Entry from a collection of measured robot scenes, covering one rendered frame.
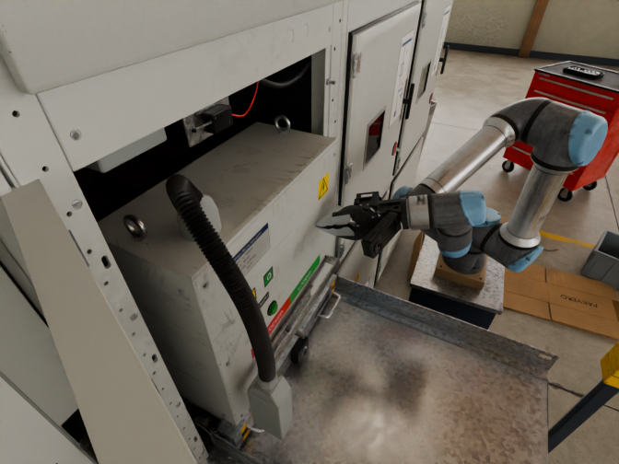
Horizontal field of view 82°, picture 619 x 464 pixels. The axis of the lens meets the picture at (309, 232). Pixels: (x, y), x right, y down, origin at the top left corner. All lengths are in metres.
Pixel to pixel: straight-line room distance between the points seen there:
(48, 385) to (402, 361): 0.83
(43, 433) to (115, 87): 0.37
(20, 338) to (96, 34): 0.28
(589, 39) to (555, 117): 7.60
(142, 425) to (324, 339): 0.91
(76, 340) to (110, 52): 0.26
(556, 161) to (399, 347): 0.63
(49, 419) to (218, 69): 0.45
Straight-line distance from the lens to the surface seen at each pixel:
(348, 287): 1.16
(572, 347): 2.53
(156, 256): 0.56
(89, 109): 0.41
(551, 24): 8.56
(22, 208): 0.36
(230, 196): 0.65
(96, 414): 0.20
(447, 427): 1.02
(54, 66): 0.37
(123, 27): 0.41
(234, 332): 0.67
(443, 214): 0.79
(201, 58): 0.51
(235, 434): 0.89
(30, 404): 0.48
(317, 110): 0.91
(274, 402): 0.70
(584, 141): 1.05
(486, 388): 1.11
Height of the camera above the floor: 1.74
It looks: 39 degrees down
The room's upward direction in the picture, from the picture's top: straight up
